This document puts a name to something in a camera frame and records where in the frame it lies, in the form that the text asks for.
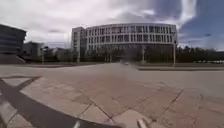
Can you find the beige stone paved plaza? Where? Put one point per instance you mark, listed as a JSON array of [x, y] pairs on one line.
[[113, 90]]

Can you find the large white curved building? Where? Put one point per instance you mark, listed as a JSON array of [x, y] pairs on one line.
[[126, 35]]

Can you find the pale lamp pole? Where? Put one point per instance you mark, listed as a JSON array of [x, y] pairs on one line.
[[43, 55], [174, 53]]

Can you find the robot's own part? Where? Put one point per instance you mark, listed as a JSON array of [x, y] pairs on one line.
[[76, 124], [141, 123]]

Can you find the low grey building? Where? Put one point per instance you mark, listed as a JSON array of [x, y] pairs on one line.
[[33, 50]]

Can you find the row of dark trees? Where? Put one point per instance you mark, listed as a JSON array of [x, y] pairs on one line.
[[196, 55]]

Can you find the dark grey building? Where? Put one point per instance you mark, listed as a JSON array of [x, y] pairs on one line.
[[10, 41]]

